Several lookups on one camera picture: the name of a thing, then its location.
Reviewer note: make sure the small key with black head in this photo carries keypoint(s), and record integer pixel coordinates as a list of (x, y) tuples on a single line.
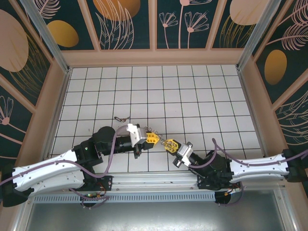
[(125, 118)]

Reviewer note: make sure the aluminium corner post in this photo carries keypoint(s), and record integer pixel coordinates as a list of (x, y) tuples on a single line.
[(48, 38), (257, 33)]

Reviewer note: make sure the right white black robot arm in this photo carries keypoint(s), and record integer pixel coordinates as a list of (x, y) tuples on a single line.
[(260, 168)]

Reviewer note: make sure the metal keyring holder with rings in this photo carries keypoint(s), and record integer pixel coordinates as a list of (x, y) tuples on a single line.
[(161, 139)]

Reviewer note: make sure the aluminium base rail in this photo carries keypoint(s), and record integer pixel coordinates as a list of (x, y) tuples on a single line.
[(154, 181)]

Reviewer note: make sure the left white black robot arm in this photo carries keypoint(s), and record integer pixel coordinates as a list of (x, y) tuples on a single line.
[(48, 168)]

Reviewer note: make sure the grey metal sheet panel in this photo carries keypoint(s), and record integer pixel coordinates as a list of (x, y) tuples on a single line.
[(154, 216)]

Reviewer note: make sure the aluminium side rail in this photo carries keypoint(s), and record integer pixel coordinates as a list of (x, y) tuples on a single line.
[(247, 96)]

